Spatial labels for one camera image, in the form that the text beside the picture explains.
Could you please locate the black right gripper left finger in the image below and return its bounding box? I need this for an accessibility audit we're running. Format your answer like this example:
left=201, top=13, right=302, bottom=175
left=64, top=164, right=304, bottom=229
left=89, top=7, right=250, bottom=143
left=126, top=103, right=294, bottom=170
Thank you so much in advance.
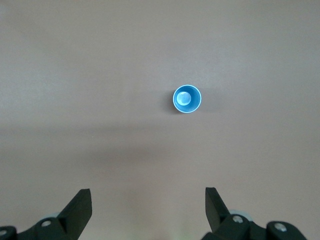
left=0, top=188, right=93, bottom=240

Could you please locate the blue plastic cup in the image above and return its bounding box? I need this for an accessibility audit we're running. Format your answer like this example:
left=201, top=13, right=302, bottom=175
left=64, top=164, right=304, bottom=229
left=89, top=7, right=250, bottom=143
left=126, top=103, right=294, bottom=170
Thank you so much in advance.
left=172, top=84, right=202, bottom=114

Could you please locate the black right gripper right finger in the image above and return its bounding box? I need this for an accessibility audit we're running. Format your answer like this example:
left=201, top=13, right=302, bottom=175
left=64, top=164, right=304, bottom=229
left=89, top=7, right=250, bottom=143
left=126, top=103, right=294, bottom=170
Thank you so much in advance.
left=201, top=186, right=307, bottom=240

